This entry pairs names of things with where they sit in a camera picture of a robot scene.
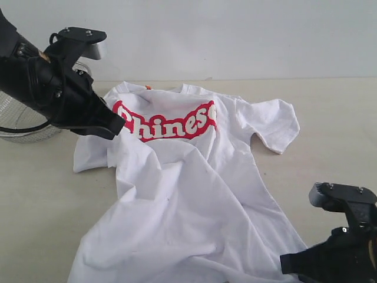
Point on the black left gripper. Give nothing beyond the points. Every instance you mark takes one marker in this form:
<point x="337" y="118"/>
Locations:
<point x="79" y="109"/>

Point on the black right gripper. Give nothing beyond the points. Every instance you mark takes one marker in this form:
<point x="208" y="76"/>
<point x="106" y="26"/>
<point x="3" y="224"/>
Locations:
<point x="345" y="257"/>

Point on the white t-shirt red print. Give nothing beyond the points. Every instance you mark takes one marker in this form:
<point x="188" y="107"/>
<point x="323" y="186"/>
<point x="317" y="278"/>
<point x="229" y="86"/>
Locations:
<point x="192" y="206"/>

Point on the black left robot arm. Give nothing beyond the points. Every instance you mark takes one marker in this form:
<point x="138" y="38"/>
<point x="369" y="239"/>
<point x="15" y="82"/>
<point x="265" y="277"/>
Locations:
<point x="47" y="82"/>

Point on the metal mesh basket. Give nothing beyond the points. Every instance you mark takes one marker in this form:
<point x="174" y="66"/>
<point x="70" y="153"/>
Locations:
<point x="15" y="115"/>

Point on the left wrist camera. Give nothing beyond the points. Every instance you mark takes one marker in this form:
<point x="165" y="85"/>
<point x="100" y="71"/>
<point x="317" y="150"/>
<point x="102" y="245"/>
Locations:
<point x="72" y="43"/>

